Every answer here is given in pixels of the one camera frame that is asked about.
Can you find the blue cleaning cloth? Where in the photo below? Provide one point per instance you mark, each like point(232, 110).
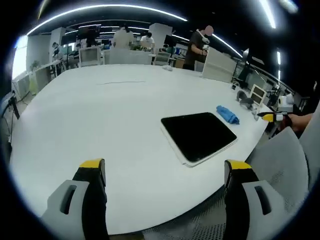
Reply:
point(227, 114)

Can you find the white desk partition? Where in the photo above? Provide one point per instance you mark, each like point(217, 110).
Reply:
point(127, 57)

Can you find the person's grey shirt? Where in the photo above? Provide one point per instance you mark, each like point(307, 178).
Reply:
point(313, 140)

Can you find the white framed stand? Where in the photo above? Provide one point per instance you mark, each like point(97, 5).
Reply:
point(257, 95)

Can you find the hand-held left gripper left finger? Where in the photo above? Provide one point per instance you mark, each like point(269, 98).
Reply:
point(96, 200)

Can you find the black tripod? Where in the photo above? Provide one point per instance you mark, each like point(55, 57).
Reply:
point(13, 105)

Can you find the black wall monitor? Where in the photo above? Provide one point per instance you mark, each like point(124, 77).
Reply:
point(88, 31)

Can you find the small grey object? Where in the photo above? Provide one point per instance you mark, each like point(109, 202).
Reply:
point(255, 115)

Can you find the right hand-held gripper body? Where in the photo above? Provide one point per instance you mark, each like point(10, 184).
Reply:
point(285, 102)

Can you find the white upright board box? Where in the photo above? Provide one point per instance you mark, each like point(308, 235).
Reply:
point(217, 66)

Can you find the black stand with screen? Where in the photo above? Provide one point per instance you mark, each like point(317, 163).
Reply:
point(246, 70)

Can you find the white mesh office chair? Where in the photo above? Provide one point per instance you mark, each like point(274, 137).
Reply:
point(91, 57)

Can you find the small crumpled white tissue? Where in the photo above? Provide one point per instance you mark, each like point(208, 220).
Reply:
point(167, 68)

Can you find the small white device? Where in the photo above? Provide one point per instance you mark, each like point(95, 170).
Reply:
point(235, 87)

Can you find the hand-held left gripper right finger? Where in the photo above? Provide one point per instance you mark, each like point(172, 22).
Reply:
point(235, 200)

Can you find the black tablet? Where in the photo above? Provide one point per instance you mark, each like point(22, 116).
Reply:
point(197, 135)

